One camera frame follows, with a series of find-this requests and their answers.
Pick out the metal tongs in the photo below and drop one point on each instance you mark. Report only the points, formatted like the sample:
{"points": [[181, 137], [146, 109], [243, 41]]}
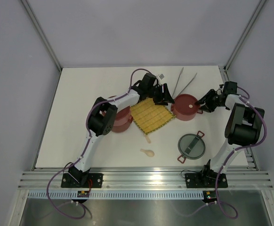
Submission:
{"points": [[183, 82]]}

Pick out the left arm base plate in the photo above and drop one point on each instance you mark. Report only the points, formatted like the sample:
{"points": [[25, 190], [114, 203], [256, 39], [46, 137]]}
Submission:
{"points": [[93, 180]]}

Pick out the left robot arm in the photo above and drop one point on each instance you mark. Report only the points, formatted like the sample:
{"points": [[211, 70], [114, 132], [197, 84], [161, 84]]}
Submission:
{"points": [[101, 118]]}

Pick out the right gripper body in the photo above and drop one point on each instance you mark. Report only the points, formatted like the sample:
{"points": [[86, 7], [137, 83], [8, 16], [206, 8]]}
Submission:
{"points": [[213, 102]]}

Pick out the red steel bowl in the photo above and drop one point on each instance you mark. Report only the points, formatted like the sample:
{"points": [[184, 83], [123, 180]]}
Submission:
{"points": [[123, 116], [185, 112], [121, 128]]}

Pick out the aluminium rail frame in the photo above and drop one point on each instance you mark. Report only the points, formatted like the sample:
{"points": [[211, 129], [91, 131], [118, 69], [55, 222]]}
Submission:
{"points": [[145, 179]]}

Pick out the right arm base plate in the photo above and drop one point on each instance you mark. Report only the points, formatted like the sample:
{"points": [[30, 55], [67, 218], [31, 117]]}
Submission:
{"points": [[193, 180]]}

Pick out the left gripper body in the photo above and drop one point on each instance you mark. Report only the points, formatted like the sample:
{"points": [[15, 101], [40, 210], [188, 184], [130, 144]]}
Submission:
{"points": [[157, 95]]}

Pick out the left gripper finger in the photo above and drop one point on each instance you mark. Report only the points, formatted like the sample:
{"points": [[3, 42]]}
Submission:
{"points": [[160, 101], [167, 98]]}

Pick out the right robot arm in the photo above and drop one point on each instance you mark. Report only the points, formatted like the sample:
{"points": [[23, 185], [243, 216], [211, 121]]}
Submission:
{"points": [[242, 131]]}

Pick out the beige spoon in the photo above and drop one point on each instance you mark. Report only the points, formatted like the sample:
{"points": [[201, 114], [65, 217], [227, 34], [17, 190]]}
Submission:
{"points": [[149, 153]]}

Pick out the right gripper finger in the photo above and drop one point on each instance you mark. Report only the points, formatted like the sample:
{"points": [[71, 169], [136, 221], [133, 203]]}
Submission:
{"points": [[207, 98], [205, 108]]}

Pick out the white slotted cable duct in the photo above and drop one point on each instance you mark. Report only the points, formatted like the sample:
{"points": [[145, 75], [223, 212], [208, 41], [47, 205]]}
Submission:
{"points": [[118, 195]]}

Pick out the bamboo woven tray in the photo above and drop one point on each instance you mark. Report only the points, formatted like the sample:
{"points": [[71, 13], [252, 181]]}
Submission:
{"points": [[149, 117]]}

